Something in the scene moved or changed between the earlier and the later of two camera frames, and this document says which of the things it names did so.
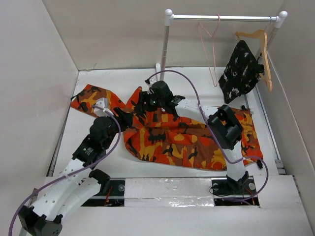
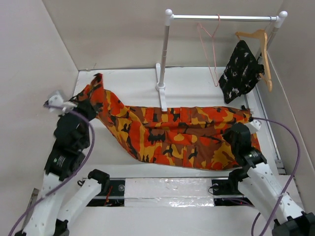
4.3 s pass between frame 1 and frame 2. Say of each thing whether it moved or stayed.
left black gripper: moved
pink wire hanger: stayed
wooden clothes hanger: stayed
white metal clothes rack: stayed
